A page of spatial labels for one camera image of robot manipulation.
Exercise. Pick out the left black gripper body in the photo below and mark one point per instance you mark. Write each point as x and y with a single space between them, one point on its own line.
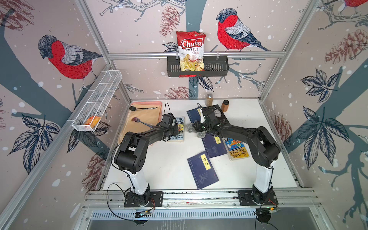
173 130

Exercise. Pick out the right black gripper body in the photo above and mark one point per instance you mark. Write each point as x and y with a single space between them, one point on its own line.
202 127

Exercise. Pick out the grey treehouse paperback book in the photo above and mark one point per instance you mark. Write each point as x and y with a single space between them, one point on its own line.
180 121

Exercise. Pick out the black Chinese paperback book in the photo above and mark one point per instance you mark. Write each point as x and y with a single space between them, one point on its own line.
213 110

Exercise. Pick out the grey striped cleaning cloth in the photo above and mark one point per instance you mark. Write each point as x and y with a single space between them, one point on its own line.
193 128

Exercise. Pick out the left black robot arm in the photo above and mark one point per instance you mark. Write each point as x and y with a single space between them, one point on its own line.
131 155

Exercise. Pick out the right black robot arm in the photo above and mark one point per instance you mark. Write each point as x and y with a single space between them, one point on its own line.
263 148

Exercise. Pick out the upper navy thread-bound book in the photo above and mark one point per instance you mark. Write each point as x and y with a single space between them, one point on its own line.
194 115

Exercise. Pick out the yellow treehouse paperback book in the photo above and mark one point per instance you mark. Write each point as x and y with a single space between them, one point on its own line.
236 150

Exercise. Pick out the glass jar orange spice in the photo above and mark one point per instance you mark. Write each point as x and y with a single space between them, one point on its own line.
225 106

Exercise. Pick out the glass jar brown spice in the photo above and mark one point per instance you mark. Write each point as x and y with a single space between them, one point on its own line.
209 100

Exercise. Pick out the purple spoon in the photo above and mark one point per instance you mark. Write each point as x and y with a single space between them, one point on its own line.
137 120

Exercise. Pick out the black spoon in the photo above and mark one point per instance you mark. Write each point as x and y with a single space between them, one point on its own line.
133 108

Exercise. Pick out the orange packet in shelf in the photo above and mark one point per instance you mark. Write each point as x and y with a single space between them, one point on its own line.
92 121

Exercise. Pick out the red cassava chips bag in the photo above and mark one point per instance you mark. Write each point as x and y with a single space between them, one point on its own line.
191 50

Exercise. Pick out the black wall basket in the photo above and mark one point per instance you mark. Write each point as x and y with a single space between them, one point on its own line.
214 66

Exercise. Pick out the white wire wall shelf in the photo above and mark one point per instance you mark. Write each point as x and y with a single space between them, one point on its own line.
98 100

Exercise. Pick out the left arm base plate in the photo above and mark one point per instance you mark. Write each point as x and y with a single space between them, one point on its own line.
156 198

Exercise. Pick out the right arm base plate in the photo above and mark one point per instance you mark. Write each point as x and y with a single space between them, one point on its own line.
251 198

